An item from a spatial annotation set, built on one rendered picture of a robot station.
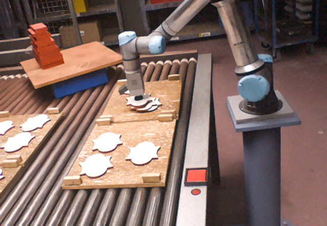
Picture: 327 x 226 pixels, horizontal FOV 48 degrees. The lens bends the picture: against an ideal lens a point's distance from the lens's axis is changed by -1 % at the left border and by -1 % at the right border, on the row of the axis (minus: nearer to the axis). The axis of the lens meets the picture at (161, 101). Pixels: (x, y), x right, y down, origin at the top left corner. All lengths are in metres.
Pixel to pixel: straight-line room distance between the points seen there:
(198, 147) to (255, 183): 0.53
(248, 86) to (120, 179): 0.58
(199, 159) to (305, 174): 1.52
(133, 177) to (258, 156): 0.68
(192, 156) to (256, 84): 0.36
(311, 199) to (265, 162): 0.86
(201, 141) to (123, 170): 0.32
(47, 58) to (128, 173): 1.06
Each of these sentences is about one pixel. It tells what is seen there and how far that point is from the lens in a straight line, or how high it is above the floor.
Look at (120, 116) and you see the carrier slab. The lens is 1.63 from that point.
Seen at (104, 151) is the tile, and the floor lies 0.95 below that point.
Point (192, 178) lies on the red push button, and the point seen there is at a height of 0.93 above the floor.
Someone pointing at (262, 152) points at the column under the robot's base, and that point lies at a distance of 1.70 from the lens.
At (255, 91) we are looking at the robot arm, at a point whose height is 1.05.
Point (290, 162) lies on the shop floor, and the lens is 2.83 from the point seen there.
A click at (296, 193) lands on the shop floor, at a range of 2.58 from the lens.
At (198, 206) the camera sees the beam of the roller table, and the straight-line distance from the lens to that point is 1.12.
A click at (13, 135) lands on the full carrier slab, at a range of 1.73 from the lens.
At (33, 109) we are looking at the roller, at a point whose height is 0.91.
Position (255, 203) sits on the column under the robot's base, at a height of 0.39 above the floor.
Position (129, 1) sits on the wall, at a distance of 6.18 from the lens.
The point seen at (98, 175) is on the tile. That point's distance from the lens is 1.27.
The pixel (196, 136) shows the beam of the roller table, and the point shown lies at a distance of 1.43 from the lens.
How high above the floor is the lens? 1.66
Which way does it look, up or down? 26 degrees down
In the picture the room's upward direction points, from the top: 9 degrees counter-clockwise
